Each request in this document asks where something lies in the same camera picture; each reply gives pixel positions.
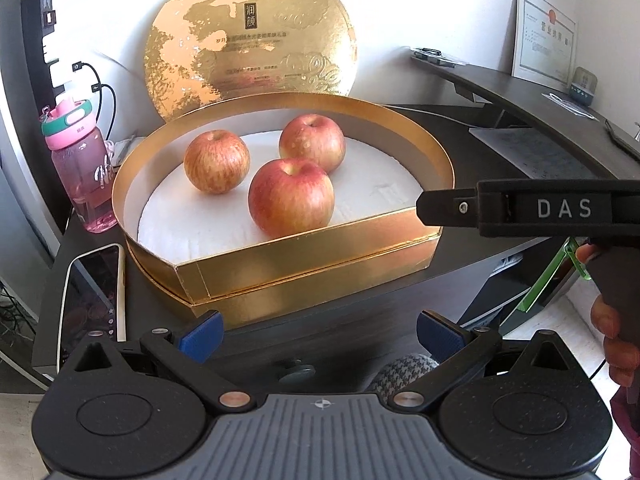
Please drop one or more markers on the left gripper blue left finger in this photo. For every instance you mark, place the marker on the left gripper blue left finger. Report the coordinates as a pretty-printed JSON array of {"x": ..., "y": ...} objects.
[{"x": 181, "y": 355}]

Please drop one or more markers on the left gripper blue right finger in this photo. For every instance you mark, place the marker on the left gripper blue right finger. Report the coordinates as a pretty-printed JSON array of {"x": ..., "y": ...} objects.
[{"x": 461, "y": 355}]

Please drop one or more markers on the red yellow apple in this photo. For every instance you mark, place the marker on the red yellow apple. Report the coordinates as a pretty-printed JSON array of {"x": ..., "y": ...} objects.
[{"x": 314, "y": 137}]

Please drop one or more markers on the gold round box lid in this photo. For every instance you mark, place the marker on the gold round box lid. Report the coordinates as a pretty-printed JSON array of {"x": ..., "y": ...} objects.
[{"x": 199, "y": 52}]

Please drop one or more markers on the person right hand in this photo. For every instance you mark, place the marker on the person right hand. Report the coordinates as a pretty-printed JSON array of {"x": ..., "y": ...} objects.
[{"x": 622, "y": 356}]

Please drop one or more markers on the houndstooth chair seat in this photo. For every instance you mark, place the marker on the houndstooth chair seat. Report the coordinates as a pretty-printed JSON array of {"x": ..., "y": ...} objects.
[{"x": 399, "y": 373}]

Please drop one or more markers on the dark raised desk shelf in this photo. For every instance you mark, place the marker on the dark raised desk shelf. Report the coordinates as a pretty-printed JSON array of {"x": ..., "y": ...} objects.
[{"x": 585, "y": 138}]

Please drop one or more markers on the gold round gift box base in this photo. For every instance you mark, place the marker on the gold round gift box base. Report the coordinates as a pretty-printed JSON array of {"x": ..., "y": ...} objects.
[{"x": 292, "y": 273}]

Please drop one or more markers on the white paper sheet stack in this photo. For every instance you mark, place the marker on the white paper sheet stack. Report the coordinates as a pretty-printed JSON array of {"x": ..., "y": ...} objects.
[{"x": 533, "y": 153}]

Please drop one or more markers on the plastic bag on shelf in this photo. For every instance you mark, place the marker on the plastic bag on shelf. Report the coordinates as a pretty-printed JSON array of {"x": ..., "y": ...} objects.
[{"x": 569, "y": 106}]

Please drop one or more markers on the smartphone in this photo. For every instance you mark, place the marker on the smartphone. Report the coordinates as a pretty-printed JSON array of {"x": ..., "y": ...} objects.
[{"x": 93, "y": 299}]

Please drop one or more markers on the small blue grey device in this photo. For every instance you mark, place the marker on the small blue grey device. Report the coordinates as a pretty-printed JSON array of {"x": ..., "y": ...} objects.
[{"x": 583, "y": 87}]

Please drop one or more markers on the framed certificate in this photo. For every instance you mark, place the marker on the framed certificate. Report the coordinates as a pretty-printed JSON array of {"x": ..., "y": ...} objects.
[{"x": 544, "y": 44}]

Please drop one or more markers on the spiral notebook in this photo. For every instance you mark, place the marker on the spiral notebook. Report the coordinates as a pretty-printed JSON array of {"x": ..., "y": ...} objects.
[{"x": 119, "y": 150}]

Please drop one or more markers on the pink water bottle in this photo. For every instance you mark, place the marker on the pink water bottle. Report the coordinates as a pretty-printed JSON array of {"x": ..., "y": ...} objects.
[{"x": 80, "y": 157}]

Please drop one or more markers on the black power strip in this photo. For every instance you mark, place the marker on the black power strip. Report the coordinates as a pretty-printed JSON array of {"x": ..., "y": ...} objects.
[{"x": 38, "y": 21}]

